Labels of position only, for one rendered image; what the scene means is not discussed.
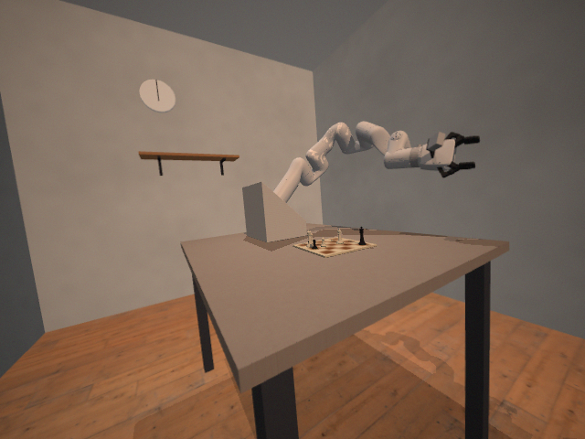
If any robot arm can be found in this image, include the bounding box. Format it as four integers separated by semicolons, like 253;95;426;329
273;122;445;203

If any brown and tan chessboard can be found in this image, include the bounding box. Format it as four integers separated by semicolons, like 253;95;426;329
293;237;377;258

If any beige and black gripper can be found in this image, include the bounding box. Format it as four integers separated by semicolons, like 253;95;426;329
418;132;480;177

